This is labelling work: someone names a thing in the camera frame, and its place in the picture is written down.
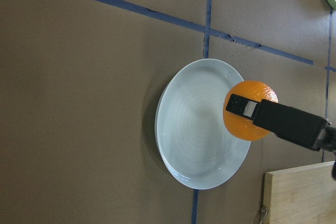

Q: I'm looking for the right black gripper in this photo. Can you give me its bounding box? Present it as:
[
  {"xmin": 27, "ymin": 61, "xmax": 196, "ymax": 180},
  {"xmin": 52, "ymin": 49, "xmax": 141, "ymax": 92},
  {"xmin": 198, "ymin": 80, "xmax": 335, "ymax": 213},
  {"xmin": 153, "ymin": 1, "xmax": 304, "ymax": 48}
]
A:
[{"xmin": 225, "ymin": 93, "xmax": 336, "ymax": 180}]

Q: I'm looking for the orange mandarin fruit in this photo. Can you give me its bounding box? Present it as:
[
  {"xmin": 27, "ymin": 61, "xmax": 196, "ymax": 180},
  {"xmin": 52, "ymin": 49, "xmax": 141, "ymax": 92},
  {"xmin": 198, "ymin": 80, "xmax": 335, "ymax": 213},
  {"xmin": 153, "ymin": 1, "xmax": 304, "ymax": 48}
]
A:
[{"xmin": 223, "ymin": 80, "xmax": 278, "ymax": 141}]

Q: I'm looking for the light blue plate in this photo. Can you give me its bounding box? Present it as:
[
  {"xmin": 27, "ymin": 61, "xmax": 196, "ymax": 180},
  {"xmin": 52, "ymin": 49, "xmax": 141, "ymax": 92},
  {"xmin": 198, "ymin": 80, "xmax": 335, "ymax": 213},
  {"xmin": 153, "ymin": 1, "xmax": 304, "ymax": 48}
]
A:
[{"xmin": 154, "ymin": 59, "xmax": 250, "ymax": 190}]

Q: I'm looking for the bamboo cutting board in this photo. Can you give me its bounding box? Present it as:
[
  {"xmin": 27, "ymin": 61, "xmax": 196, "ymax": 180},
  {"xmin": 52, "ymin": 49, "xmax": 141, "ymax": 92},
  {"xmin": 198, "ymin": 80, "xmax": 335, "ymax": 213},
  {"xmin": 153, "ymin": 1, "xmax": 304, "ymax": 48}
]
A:
[{"xmin": 260, "ymin": 162, "xmax": 335, "ymax": 223}]

